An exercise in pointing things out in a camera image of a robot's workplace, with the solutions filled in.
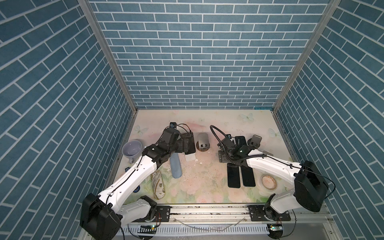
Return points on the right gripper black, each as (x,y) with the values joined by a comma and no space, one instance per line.
(221,156)

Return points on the left metal corner post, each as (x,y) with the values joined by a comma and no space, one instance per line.
(92,20)

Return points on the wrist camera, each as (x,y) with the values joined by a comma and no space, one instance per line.
(173,125)
(227,143)

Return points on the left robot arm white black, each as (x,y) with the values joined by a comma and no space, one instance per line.
(104,214)

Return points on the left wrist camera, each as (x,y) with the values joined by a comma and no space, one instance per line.
(173,125)

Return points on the right metal corner post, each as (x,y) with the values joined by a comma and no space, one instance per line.
(318,30)

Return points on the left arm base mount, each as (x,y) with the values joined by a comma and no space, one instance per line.
(161,214)

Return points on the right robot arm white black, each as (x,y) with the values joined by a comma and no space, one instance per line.
(310,186)

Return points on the patterned glasses case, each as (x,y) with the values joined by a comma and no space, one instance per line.
(158,185)

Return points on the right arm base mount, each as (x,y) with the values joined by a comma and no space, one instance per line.
(258,213)

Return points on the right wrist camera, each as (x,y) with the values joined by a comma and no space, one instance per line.
(227,143)

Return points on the metal corner post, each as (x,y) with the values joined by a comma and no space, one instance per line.
(92,20)
(318,30)

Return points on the tape roll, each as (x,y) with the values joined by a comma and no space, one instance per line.
(269,182)

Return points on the black phone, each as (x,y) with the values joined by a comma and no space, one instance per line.
(240,141)
(234,179)
(248,176)

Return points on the white folding stand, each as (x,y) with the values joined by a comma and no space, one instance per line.
(266,153)

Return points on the purple phone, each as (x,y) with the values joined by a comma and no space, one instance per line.
(192,147)

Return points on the black round stand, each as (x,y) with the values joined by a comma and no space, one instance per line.
(255,141)

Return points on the white vented cable duct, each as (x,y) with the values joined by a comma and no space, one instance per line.
(179,230)

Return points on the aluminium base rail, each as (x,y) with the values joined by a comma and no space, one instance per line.
(232,213)

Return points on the white stand far left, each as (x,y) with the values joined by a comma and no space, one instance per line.
(190,157)

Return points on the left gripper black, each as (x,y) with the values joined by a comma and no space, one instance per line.
(181,148)

